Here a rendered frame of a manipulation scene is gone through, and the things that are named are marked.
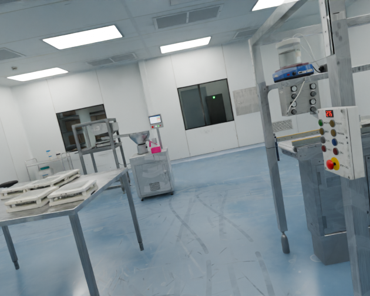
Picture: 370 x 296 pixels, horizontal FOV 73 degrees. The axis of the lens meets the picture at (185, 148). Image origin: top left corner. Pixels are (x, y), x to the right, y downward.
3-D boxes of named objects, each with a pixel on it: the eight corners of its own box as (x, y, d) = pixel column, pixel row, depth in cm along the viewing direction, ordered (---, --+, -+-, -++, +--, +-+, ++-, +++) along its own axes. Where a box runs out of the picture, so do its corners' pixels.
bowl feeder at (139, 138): (131, 157, 428) (126, 135, 423) (135, 153, 464) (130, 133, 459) (160, 151, 428) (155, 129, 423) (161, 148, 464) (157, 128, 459)
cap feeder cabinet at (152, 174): (138, 202, 423) (128, 158, 413) (143, 192, 479) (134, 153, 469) (175, 195, 423) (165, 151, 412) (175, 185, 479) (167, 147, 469)
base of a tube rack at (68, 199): (49, 206, 162) (48, 202, 161) (66, 194, 186) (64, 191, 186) (87, 198, 162) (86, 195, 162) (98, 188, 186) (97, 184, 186)
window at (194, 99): (185, 130, 692) (177, 88, 677) (185, 130, 693) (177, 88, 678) (234, 120, 692) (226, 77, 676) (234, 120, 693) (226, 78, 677)
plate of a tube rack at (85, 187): (47, 199, 161) (46, 195, 161) (64, 188, 185) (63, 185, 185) (85, 191, 161) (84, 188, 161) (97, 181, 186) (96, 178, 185)
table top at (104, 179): (-146, 251, 161) (-148, 246, 160) (-6, 194, 269) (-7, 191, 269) (75, 214, 147) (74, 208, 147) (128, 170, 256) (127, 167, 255)
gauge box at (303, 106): (288, 116, 163) (283, 85, 160) (281, 116, 173) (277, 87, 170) (321, 110, 162) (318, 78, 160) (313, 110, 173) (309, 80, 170)
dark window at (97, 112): (66, 152, 693) (55, 113, 678) (66, 152, 694) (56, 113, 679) (113, 143, 693) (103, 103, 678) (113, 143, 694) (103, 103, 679)
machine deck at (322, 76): (283, 87, 160) (282, 80, 160) (264, 91, 198) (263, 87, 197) (380, 67, 159) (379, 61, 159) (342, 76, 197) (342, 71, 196)
